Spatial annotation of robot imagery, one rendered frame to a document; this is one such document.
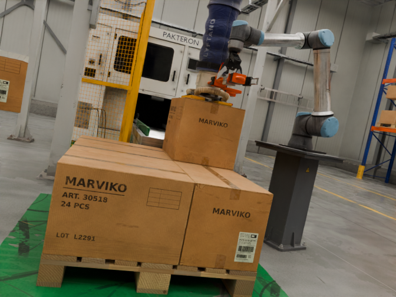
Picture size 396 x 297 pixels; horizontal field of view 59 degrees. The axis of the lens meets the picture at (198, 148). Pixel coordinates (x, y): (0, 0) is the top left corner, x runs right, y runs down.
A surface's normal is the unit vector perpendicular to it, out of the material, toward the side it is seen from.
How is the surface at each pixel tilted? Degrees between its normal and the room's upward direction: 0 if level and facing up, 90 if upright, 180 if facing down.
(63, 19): 90
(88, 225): 90
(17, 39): 90
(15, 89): 90
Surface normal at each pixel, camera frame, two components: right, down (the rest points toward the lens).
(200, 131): 0.22, 0.13
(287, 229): 0.57, 0.19
